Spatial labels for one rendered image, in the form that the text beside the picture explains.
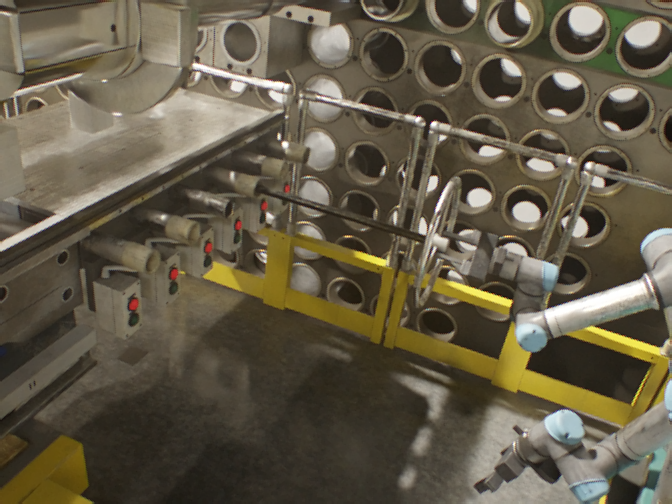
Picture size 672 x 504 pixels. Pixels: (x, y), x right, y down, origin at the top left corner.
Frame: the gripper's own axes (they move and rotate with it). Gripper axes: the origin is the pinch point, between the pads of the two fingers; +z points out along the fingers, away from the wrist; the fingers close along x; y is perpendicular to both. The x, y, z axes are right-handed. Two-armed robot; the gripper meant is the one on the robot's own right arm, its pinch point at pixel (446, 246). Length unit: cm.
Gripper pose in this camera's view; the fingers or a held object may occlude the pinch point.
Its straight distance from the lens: 174.4
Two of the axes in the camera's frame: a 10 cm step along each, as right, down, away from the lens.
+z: -9.2, -3.0, 2.5
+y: 1.9, 2.1, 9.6
